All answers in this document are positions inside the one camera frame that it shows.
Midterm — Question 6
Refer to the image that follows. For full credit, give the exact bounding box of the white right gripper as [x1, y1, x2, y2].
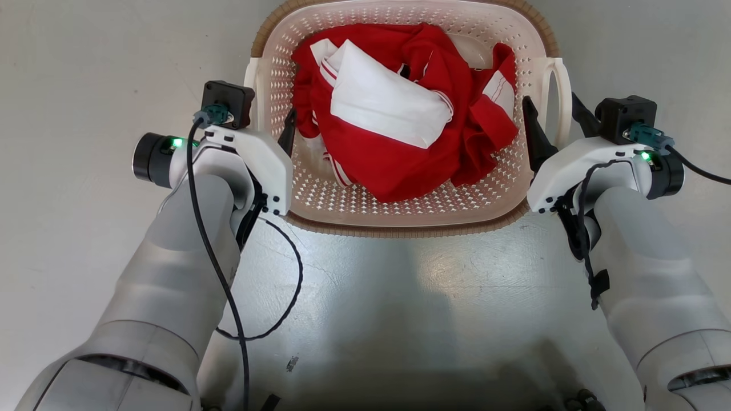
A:
[522, 91, 653, 215]

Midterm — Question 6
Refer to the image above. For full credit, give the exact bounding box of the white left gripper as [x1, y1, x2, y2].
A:
[200, 108, 298, 217]

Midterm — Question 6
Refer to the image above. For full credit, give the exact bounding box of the white perforated plastic laundry basket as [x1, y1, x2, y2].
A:
[244, 0, 573, 239]

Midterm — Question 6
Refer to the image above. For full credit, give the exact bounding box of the red and white garment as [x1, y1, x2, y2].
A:
[291, 23, 519, 204]

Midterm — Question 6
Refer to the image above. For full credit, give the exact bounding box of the right camera cable teal plug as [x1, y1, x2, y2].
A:
[625, 123, 731, 186]

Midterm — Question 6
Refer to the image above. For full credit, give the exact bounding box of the camera cable teal plug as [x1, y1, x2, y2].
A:
[625, 123, 731, 186]
[186, 104, 252, 411]

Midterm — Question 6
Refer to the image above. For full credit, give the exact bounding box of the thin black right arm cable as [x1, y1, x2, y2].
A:
[555, 160, 636, 312]

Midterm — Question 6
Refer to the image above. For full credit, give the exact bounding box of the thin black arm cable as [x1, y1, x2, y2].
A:
[215, 214, 304, 343]
[555, 160, 636, 312]

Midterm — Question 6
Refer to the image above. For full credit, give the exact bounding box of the left camera cable teal plug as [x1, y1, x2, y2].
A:
[186, 104, 252, 411]

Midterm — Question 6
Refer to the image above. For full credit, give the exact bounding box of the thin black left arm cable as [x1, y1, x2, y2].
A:
[215, 214, 304, 343]

